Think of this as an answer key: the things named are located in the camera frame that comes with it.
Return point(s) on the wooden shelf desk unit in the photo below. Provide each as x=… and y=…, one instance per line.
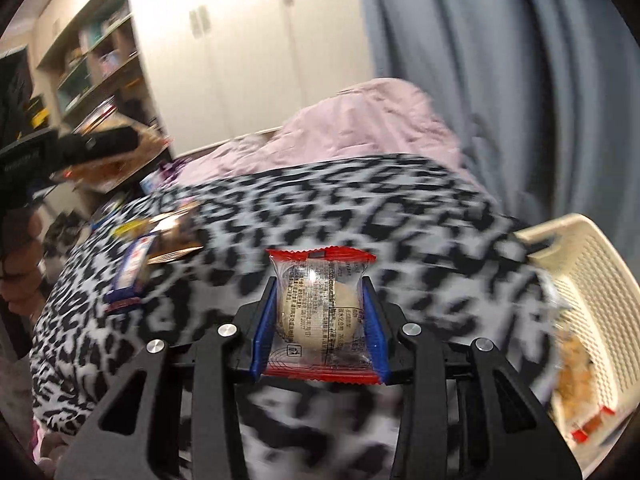
x=87, y=55

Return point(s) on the blue-grey curtain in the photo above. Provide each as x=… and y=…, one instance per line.
x=543, y=94

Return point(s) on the pink duvet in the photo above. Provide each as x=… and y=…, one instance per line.
x=380, y=116

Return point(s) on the clear bag of round biscuits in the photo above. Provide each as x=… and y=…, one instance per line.
x=575, y=389

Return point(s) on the leopard print blanket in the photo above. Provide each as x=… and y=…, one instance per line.
x=164, y=390

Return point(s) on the cream wardrobe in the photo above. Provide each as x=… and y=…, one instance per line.
x=218, y=69

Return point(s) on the cream perforated plastic basket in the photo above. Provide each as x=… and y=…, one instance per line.
x=598, y=299

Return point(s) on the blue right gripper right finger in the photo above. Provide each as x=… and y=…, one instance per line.
x=376, y=339

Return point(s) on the blue white wafer pack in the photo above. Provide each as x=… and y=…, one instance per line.
x=131, y=277

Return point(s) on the red clear cookie packet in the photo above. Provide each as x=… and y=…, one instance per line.
x=320, y=333

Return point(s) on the person left hand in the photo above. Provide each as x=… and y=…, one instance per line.
x=21, y=252

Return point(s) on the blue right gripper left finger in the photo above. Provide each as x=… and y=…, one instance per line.
x=264, y=330

